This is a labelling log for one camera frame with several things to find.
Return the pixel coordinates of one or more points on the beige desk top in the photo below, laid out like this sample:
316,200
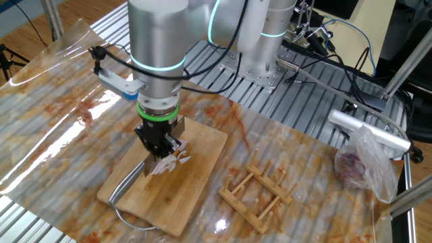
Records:
381,20

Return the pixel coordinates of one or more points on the crumpled clear plastic bag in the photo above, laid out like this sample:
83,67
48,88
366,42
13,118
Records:
378,168

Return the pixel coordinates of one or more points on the black monitor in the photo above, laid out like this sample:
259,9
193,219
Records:
337,6

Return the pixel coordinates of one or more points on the black office chair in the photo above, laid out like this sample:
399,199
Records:
422,111

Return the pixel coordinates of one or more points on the wooden peg rack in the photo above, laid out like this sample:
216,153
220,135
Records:
242,212

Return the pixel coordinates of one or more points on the steel kitchen knife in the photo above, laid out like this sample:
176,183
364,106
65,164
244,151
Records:
123,187

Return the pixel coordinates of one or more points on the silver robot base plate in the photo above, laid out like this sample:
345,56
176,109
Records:
229,64

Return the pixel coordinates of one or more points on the dark grey adapter box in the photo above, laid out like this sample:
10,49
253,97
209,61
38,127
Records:
371,101

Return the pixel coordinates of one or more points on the large white onion piece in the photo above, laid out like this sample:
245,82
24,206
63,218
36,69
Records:
158,168

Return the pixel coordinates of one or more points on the aluminium frame post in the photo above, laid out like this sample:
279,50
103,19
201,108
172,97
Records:
408,64
52,17
411,197

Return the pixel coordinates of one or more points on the curved white onion sliver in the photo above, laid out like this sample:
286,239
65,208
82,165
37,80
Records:
180,154

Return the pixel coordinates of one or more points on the marble pattern plastic sheet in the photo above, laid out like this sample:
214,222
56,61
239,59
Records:
67,118

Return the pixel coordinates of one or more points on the silver metal table bar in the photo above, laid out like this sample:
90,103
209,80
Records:
410,219

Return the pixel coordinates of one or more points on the silver wrist camera blue end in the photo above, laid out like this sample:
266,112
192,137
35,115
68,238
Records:
118,84

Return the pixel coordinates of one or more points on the black tripod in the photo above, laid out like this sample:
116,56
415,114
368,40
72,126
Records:
4,57

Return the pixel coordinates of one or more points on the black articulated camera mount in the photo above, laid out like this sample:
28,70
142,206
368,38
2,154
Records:
315,42

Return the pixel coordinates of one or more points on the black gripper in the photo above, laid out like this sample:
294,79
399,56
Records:
158,133

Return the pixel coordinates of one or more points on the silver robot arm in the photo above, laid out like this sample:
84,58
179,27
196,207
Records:
155,33

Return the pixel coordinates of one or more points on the bamboo cutting board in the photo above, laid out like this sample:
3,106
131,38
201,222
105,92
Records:
168,202

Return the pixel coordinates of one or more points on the whole purple onion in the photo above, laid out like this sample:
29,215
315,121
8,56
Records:
351,167

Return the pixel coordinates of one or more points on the small white onion wedge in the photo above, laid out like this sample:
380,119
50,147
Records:
184,160
172,167

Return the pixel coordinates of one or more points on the silver metal cylinder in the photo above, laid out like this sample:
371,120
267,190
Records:
371,131

